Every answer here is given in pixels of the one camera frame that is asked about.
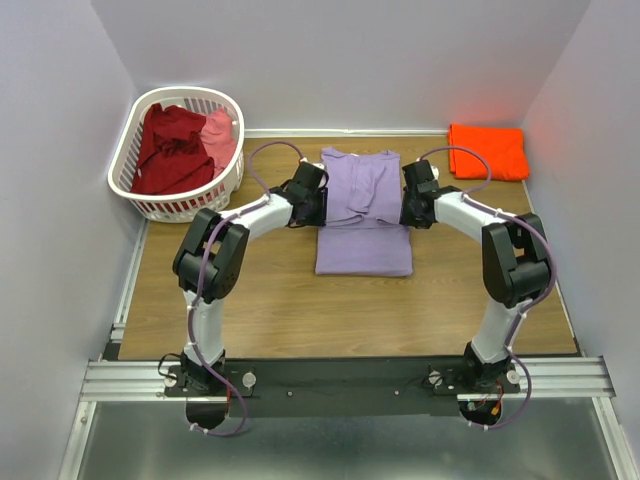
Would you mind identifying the lavender t shirt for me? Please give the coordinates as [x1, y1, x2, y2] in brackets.
[315, 147, 413, 277]

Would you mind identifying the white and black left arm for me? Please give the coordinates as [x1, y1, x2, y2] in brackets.
[172, 161, 329, 395]

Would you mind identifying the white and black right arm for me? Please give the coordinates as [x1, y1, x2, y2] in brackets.
[400, 160, 556, 392]

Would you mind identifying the folded orange t shirt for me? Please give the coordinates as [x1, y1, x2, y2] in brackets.
[447, 124, 530, 182]

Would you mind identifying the pink t shirt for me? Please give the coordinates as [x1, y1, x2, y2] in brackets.
[200, 108, 237, 178]

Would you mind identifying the white plastic laundry basket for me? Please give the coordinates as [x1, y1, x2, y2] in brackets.
[107, 86, 245, 223]

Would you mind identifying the dark red t shirt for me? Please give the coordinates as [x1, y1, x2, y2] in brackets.
[131, 103, 214, 195]

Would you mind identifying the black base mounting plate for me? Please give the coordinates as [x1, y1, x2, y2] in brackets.
[158, 356, 520, 425]

